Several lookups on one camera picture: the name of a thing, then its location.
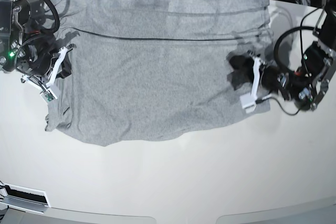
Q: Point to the grey t-shirt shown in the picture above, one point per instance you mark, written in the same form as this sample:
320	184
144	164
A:
154	69

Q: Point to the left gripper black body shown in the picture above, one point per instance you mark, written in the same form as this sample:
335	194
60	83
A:
242	74

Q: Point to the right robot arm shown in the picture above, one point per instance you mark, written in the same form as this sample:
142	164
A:
19	27

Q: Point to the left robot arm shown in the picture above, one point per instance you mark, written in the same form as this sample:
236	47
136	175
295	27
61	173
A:
307	85

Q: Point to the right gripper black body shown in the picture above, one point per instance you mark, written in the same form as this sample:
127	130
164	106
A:
41	56

